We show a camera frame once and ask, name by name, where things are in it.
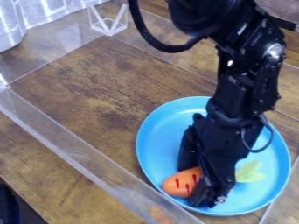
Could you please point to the blue plastic plate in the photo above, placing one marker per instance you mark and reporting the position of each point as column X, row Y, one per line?
column 157, row 144

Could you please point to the clear acrylic back barrier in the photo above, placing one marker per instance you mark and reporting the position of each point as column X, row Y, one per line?
column 50, row 40

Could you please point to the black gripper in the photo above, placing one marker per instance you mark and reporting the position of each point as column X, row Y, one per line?
column 215, row 143

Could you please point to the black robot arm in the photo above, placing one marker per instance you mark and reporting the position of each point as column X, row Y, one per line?
column 251, row 51

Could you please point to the clear acrylic front barrier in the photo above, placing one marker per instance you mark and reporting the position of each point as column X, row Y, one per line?
column 144, row 201

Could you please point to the white checkered curtain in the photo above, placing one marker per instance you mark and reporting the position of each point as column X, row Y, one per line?
column 20, row 15

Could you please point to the clear acrylic corner bracket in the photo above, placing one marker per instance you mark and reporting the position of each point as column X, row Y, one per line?
column 108, row 19

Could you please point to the clear acrylic barrier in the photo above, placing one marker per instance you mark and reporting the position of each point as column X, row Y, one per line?
column 144, row 201
column 50, row 40

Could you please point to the orange toy carrot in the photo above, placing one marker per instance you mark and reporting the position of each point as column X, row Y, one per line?
column 180, row 184

